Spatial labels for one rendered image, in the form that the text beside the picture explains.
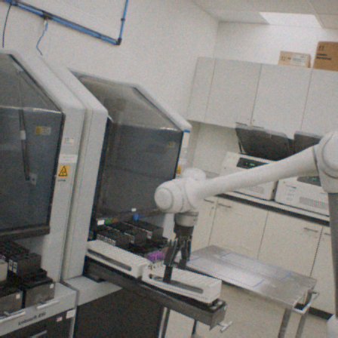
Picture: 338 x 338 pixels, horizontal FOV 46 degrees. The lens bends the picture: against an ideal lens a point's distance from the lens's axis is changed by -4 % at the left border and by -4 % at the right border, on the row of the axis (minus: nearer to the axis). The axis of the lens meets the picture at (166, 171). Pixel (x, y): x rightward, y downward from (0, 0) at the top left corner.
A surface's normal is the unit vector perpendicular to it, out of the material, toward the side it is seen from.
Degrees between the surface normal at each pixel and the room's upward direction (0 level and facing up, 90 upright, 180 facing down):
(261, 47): 90
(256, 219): 90
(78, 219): 90
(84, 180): 90
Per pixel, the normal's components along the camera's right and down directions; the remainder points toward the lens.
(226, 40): -0.51, 0.00
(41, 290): 0.84, 0.22
